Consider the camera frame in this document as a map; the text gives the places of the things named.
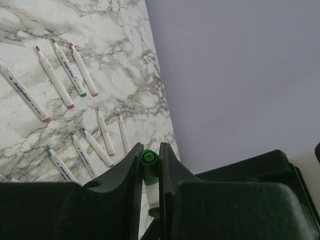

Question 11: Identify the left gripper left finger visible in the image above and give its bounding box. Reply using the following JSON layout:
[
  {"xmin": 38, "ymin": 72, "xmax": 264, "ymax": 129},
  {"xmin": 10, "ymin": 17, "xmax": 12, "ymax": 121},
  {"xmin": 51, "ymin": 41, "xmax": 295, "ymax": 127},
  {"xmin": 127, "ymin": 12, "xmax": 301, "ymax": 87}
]
[{"xmin": 79, "ymin": 142, "xmax": 144, "ymax": 240}]

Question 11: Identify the yellow cap marker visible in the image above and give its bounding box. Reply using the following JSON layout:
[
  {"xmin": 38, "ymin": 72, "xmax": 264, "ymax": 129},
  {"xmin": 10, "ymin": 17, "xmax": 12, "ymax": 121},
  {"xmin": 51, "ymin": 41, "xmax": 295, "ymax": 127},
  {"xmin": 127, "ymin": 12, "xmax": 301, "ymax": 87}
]
[{"xmin": 118, "ymin": 113, "xmax": 131, "ymax": 155}]

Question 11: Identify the teal cap marker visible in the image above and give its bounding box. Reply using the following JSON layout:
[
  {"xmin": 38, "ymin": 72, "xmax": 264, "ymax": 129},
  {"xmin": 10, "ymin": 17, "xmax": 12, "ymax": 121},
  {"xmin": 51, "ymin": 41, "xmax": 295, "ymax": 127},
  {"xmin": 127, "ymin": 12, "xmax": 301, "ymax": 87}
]
[{"xmin": 46, "ymin": 145, "xmax": 82, "ymax": 186}]

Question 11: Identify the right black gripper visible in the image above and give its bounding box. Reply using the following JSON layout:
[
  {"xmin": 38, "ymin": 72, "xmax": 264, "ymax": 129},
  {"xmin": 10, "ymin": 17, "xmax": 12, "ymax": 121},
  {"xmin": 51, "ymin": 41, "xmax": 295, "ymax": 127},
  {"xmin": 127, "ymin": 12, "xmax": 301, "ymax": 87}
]
[{"xmin": 194, "ymin": 142, "xmax": 320, "ymax": 233}]

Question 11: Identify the pink cap marker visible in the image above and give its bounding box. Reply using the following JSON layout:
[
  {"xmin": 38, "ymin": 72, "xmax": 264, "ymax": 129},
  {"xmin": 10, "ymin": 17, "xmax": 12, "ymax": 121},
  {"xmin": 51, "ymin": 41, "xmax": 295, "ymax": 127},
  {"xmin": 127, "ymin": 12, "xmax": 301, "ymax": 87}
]
[{"xmin": 69, "ymin": 43, "xmax": 99, "ymax": 97}]

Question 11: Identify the grey cap marker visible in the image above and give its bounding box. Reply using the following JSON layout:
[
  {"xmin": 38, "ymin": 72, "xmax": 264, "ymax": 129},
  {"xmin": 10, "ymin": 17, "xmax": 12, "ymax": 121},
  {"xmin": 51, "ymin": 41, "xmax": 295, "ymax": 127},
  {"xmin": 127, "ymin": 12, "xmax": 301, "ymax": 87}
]
[{"xmin": 5, "ymin": 175, "xmax": 20, "ymax": 183}]

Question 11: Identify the light blue marker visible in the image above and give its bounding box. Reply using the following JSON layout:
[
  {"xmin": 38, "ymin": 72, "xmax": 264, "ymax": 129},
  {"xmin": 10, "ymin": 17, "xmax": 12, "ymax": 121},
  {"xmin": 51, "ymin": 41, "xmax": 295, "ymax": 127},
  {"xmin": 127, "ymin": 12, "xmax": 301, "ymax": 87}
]
[{"xmin": 70, "ymin": 131, "xmax": 98, "ymax": 179}]

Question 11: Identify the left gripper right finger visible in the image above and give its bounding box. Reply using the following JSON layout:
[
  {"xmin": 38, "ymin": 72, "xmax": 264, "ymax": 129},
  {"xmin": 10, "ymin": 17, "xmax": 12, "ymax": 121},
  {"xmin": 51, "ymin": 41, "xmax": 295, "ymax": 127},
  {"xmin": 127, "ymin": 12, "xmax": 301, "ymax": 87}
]
[{"xmin": 158, "ymin": 142, "xmax": 201, "ymax": 240}]

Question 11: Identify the peach cap marker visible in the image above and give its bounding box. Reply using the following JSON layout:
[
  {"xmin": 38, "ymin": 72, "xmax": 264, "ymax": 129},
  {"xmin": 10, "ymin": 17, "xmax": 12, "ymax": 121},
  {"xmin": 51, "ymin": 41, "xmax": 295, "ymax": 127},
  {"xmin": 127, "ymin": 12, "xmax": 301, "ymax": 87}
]
[{"xmin": 0, "ymin": 61, "xmax": 51, "ymax": 123}]

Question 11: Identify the brown cap marker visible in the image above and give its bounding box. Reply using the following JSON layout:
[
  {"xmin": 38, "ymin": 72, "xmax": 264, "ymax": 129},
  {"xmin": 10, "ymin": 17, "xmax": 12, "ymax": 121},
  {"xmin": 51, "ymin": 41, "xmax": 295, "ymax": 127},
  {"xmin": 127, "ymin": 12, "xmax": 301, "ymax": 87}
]
[{"xmin": 95, "ymin": 107, "xmax": 116, "ymax": 157}]

